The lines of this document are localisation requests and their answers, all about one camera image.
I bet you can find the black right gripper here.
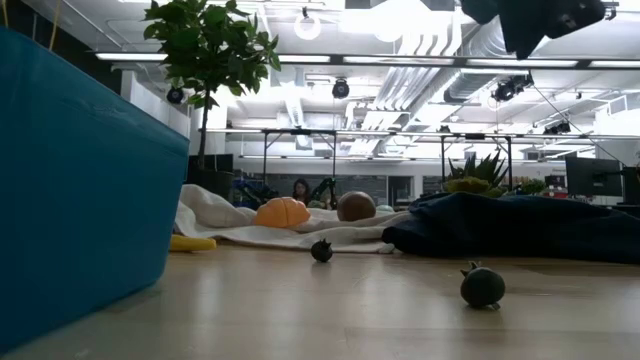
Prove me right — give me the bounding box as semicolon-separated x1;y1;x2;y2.
459;0;607;60

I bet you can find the brown round toy kiwi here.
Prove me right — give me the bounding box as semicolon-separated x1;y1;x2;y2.
336;190;378;223

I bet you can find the orange segmented toy fruit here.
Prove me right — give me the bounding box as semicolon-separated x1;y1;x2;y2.
253;196;312;230

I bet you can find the teal plastic tupperware container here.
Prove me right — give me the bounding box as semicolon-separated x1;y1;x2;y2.
0;25;191;354

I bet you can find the overhead light bar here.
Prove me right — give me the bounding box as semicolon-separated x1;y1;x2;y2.
94;51;640;70

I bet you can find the small potted succulent plant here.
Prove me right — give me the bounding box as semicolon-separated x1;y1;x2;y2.
442;151;512;199

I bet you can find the black computer monitor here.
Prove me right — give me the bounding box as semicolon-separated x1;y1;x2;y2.
565;156;624;198

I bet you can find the dark navy cloth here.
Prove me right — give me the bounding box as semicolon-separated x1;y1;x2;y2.
382;192;640;265

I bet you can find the person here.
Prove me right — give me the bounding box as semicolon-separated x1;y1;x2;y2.
292;178;312;206

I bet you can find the tall leafy potted plant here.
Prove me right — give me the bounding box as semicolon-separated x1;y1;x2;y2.
143;0;282;201

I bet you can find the white checked cloth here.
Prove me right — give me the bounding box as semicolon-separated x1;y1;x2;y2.
173;183;414;255

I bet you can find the black background station frame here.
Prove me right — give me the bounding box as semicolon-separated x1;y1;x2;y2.
439;132;515;192
261;128;338;197

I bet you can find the white ring lamp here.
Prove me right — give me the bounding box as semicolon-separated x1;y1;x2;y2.
293;6;323;42

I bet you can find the yellow cable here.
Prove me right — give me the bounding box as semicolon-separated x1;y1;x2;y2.
48;0;62;52

